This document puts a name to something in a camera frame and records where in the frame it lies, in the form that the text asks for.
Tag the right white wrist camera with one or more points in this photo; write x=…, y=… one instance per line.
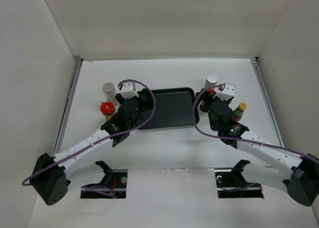
x=227, y=92

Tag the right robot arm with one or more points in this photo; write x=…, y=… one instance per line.
x=294, y=173

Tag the black plastic tray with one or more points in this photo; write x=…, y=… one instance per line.
x=173, y=108

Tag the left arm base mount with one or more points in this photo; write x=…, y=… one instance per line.
x=113, y=185

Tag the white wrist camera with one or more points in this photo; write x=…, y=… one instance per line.
x=227, y=92
x=128, y=90

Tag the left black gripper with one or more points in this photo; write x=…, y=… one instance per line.
x=145, y=104

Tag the white bead jar silver lid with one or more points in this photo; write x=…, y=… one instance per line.
x=110, y=92

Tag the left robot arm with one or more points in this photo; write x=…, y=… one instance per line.
x=82, y=166

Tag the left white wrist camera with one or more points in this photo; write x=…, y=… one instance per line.
x=128, y=90

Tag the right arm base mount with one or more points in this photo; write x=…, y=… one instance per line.
x=232, y=185

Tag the yellow cap sauce bottle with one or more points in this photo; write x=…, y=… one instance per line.
x=238, y=112

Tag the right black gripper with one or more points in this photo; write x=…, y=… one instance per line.
x=229, y=100

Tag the red lid sauce jar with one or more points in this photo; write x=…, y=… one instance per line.
x=108, y=110
x=206, y=99

